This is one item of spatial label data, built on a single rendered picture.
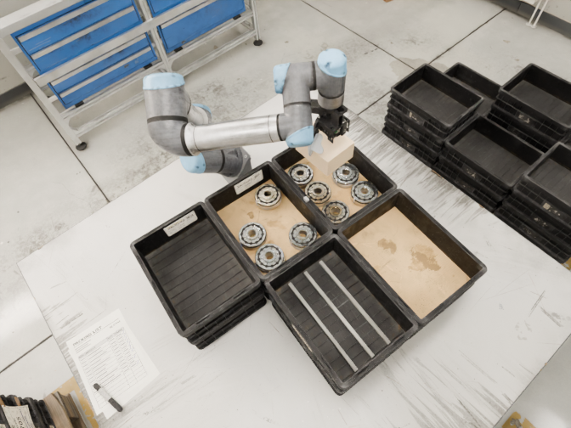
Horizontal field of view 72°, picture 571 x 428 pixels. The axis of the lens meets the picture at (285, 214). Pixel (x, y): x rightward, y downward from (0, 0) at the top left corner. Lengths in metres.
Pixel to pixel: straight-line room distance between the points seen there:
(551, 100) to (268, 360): 2.06
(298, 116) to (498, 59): 2.77
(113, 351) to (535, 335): 1.48
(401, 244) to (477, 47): 2.51
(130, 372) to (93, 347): 0.18
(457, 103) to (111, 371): 2.12
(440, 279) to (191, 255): 0.88
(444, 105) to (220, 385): 1.83
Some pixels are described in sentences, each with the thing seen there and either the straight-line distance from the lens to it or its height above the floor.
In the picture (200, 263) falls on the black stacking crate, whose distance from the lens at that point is 1.46.
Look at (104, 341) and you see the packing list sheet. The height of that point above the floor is 0.70.
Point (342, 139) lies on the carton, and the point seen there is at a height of 1.13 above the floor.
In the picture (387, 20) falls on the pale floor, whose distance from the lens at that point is 3.86.
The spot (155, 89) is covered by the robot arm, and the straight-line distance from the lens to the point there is 1.20.
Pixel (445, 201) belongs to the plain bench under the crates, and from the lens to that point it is 1.76.
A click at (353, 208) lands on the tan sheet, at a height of 0.83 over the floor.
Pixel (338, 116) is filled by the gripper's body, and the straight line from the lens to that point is 1.15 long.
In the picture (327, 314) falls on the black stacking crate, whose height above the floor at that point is 0.83.
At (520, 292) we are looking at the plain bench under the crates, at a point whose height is 0.70.
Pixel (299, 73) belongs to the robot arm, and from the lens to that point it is 1.07.
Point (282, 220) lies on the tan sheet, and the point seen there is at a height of 0.83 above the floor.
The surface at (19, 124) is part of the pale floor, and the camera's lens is 3.73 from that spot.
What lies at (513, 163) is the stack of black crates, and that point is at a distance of 2.43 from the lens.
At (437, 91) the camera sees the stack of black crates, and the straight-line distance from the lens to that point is 2.50.
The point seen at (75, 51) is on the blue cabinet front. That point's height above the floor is 0.64.
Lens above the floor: 2.12
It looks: 59 degrees down
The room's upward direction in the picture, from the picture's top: 7 degrees counter-clockwise
